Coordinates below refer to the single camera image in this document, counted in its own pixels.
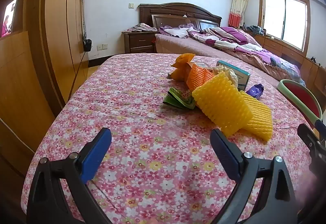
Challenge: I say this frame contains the teal and white box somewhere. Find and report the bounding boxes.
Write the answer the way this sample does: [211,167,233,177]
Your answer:
[216,60,250,91]

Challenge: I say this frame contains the wooden wardrobe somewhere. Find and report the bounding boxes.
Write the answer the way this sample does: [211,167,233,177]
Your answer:
[24,0,89,117]

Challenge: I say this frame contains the dark wooden headboard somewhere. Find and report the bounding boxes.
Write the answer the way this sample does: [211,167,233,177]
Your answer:
[138,2,222,33]

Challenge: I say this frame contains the wood-framed window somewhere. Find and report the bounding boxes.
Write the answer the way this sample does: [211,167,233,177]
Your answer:
[258,0,311,53]

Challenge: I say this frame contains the bright screen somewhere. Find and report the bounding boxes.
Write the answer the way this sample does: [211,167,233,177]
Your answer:
[1,0,18,37]

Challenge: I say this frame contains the pink floral bed sheet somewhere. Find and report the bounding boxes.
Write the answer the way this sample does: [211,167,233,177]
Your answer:
[20,53,321,224]

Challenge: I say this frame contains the orange plastic bag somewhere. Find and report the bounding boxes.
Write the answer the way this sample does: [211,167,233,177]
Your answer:
[170,53,195,80]

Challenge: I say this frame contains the pink folded clothes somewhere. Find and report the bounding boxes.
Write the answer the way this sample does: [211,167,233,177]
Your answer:
[127,23,158,33]

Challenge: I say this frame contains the blue checked garment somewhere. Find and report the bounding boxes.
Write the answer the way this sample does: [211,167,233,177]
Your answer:
[270,57,306,87]

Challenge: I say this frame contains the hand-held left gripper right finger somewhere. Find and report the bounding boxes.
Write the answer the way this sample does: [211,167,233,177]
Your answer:
[210,128,298,224]

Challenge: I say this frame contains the green snack wrapper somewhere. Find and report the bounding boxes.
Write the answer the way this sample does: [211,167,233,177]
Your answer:
[163,87,196,110]

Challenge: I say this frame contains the bed with mauve sheet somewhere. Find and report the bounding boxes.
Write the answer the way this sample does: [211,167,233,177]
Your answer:
[155,26,306,87]

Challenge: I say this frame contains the purple patchwork quilt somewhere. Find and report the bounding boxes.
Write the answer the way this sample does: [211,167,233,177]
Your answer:
[187,26,302,82]

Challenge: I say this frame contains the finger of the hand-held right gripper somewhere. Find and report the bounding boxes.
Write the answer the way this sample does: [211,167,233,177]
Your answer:
[315,118,326,136]
[297,123,326,181]

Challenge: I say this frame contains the orange cardboard box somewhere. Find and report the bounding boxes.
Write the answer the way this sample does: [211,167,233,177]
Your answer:
[190,61,212,70]

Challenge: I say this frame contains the orange foam net sleeve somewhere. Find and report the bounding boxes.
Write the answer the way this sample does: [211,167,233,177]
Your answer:
[187,63,216,91]

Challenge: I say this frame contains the purple ruffled pillow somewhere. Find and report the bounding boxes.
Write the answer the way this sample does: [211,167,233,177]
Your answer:
[159,24,196,37]

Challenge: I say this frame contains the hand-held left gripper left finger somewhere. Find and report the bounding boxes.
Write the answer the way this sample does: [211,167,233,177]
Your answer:
[27,127,112,224]

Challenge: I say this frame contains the large yellow foam net sleeve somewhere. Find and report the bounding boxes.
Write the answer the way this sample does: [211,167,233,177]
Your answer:
[192,71,254,136]

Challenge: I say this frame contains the floral curtain with red hem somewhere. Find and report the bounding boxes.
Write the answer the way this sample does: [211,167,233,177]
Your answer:
[228,0,250,28]

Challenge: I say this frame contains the black cable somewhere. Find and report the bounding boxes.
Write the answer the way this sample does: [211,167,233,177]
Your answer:
[67,0,88,102]

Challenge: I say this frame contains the low wooden window cabinet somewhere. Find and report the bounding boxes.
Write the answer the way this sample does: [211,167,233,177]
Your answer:
[244,29,326,92]

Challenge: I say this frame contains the dark wooden nightstand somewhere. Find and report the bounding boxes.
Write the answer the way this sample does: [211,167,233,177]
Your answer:
[122,31,157,53]

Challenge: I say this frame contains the red bucket with green rim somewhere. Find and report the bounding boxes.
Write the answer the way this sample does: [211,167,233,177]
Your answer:
[278,79,324,128]

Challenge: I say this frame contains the blue crumpled clothes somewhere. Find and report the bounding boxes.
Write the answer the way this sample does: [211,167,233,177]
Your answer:
[246,25,265,35]

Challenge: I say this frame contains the purple foil wrapper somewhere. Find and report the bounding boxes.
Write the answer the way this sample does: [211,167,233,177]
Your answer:
[246,83,264,99]

